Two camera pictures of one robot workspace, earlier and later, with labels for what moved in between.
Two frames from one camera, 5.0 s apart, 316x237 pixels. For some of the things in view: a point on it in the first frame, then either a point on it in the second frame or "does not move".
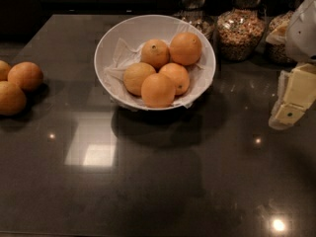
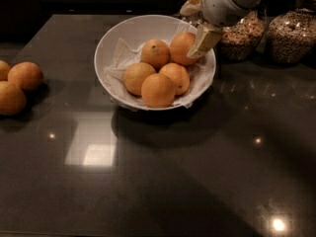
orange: [158, 90] does not move
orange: [185, 48] does not move
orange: [156, 52] does not move
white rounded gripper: [302, 37] -> [219, 4]
